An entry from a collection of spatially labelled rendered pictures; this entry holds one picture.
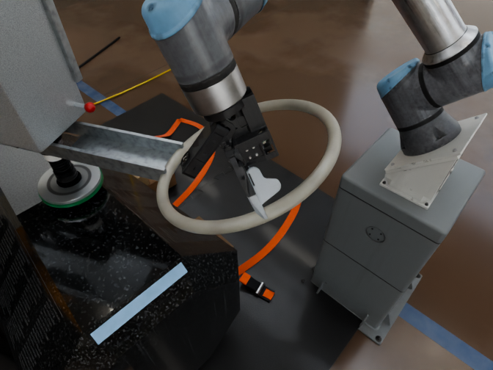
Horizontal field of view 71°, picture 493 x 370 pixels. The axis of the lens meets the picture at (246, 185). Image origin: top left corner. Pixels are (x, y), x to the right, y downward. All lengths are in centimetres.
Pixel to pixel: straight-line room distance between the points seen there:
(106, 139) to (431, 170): 102
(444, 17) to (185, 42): 79
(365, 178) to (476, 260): 124
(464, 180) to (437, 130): 31
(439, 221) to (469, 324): 98
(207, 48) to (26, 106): 67
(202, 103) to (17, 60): 62
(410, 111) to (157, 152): 80
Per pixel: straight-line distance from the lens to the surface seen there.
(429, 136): 126
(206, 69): 49
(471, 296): 231
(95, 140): 120
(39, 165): 160
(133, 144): 113
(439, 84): 119
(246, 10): 57
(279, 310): 192
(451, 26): 114
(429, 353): 206
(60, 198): 134
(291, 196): 70
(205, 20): 49
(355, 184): 134
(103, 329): 112
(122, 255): 119
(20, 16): 105
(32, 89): 108
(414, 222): 132
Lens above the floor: 179
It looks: 48 degrees down
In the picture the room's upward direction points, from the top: straight up
